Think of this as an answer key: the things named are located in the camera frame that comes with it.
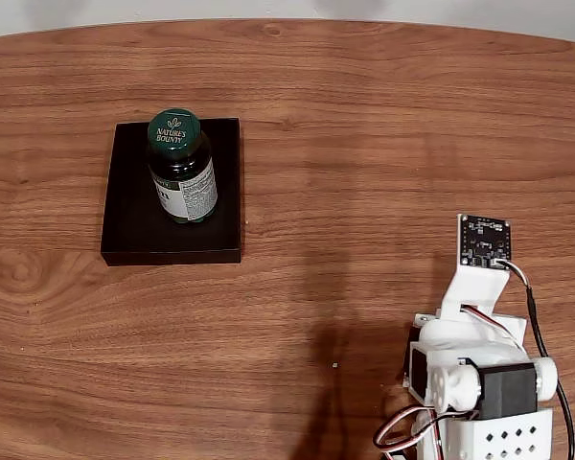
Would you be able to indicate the green-capped dark pill bottle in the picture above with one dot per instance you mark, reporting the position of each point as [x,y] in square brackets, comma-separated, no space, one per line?
[182,191]

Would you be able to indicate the black shallow open box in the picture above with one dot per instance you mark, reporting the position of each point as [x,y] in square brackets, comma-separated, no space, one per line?
[129,225]

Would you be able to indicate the camera circuit board on mount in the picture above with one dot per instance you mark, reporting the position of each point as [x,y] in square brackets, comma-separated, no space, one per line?
[484,242]

